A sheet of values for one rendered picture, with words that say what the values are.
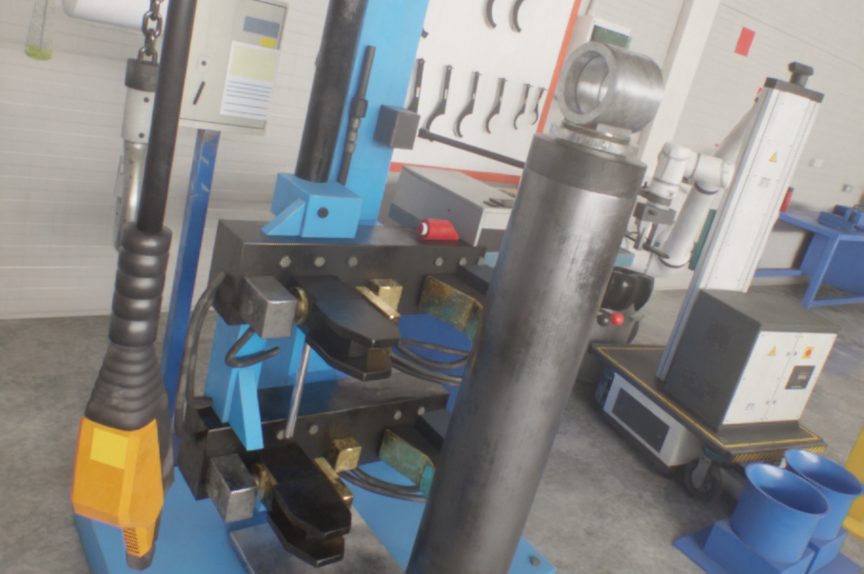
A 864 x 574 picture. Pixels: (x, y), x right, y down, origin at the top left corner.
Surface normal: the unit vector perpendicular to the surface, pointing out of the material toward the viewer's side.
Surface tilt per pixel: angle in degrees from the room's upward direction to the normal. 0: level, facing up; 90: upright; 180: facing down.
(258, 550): 0
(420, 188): 90
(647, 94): 82
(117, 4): 124
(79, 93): 90
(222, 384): 90
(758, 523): 90
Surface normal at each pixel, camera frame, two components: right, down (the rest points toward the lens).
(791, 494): -0.73, 0.00
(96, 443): -0.13, 0.25
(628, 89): 0.53, 0.22
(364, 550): 0.25, -0.93
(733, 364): -0.87, -0.09
